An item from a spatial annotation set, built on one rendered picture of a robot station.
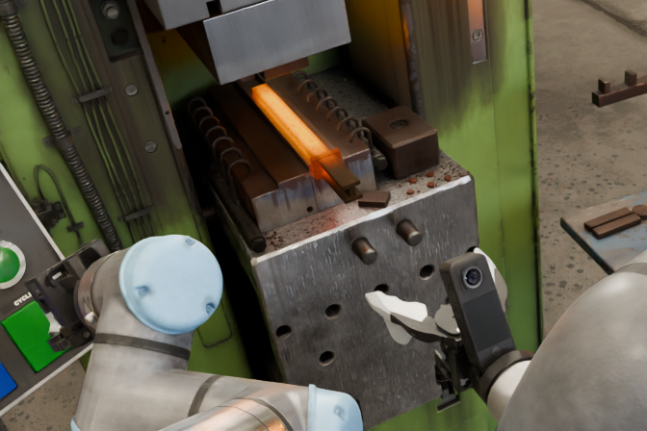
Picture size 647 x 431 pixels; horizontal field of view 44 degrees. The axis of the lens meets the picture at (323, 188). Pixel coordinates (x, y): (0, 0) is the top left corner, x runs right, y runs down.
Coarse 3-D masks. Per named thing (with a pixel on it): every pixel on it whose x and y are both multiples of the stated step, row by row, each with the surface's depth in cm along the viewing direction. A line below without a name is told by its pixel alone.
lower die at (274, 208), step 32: (224, 96) 148; (288, 96) 143; (224, 128) 140; (256, 128) 135; (320, 128) 131; (224, 160) 131; (256, 160) 128; (288, 160) 124; (352, 160) 122; (256, 192) 120; (288, 192) 121; (320, 192) 123
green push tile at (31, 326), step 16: (32, 304) 96; (16, 320) 95; (32, 320) 96; (48, 320) 97; (16, 336) 94; (32, 336) 95; (48, 336) 96; (32, 352) 95; (48, 352) 96; (64, 352) 97; (32, 368) 96
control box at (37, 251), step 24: (0, 168) 98; (0, 192) 97; (0, 216) 97; (24, 216) 98; (0, 240) 96; (24, 240) 98; (48, 240) 99; (24, 264) 97; (48, 264) 99; (0, 288) 95; (24, 288) 97; (0, 312) 95; (0, 336) 94; (0, 360) 94; (24, 360) 95; (72, 360) 98; (24, 384) 95; (0, 408) 93
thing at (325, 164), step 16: (256, 96) 144; (272, 96) 140; (272, 112) 136; (288, 112) 134; (288, 128) 129; (304, 128) 128; (304, 144) 124; (320, 144) 123; (320, 160) 118; (336, 160) 117; (320, 176) 120; (336, 176) 114; (352, 176) 113; (336, 192) 115; (352, 192) 112
